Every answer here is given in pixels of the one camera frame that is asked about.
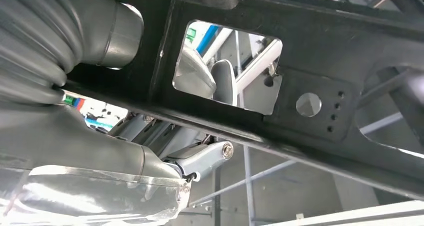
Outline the steel workbench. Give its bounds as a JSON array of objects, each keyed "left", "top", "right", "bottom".
[{"left": 187, "top": 113, "right": 424, "bottom": 226}]

